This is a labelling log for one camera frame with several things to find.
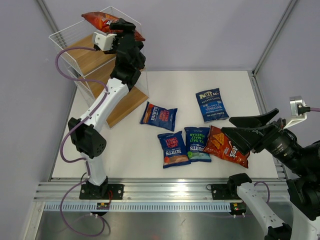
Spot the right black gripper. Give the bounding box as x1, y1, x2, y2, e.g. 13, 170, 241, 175
222, 107, 312, 176

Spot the red Doritos bag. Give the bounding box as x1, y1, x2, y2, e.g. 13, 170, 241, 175
81, 11, 146, 42
203, 125, 250, 169

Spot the blue Burts chilli bag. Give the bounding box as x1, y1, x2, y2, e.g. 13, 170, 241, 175
139, 101, 178, 132
157, 131, 191, 169

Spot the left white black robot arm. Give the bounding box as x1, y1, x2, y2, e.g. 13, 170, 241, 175
68, 18, 146, 199

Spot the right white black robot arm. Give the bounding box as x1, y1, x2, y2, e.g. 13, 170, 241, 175
221, 107, 320, 240

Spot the blue Kettle vinegar chips bag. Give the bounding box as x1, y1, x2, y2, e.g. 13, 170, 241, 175
195, 88, 230, 123

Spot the blue Burts vinegar bag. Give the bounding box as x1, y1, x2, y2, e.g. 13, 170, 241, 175
184, 126, 212, 163

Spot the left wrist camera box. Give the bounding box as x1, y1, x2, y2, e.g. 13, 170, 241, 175
92, 32, 117, 52

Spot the white wire wooden shelf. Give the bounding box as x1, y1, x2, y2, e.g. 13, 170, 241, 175
49, 19, 149, 128

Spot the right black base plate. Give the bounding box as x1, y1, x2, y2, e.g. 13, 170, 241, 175
210, 184, 240, 200

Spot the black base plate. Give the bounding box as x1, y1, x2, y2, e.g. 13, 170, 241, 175
79, 183, 124, 200
210, 184, 240, 200

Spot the left aluminium frame post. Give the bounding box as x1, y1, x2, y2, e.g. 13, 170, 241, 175
35, 0, 59, 33

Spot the aluminium frame post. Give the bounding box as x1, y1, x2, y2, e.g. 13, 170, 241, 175
35, 0, 59, 33
252, 0, 299, 77

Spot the right aluminium frame post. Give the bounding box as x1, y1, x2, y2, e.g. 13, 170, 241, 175
252, 0, 299, 77

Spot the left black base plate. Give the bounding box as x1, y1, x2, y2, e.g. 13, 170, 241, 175
79, 183, 124, 200

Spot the aluminium mounting rail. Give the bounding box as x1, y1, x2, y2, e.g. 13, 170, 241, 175
33, 177, 291, 203

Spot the white slotted cable duct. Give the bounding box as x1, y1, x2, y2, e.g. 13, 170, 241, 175
43, 202, 231, 213

